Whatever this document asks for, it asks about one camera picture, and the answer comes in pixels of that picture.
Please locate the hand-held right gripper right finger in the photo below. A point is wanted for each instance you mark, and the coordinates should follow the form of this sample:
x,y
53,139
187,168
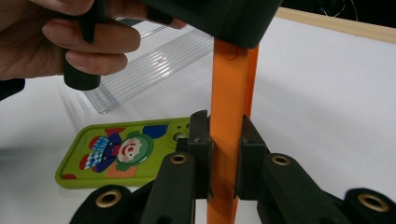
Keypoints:
x,y
252,158

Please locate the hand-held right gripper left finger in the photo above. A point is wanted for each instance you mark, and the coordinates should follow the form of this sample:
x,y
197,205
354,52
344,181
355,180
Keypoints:
x,y
200,155

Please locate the orange phone case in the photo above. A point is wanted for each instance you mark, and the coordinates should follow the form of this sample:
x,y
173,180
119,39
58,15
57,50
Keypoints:
x,y
227,93

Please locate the clear ribbed acrylic rack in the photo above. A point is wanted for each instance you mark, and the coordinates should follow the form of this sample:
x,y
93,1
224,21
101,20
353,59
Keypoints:
x,y
149,71

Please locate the green cartoon phone case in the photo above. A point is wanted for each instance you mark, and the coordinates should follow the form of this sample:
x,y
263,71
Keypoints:
x,y
93,175

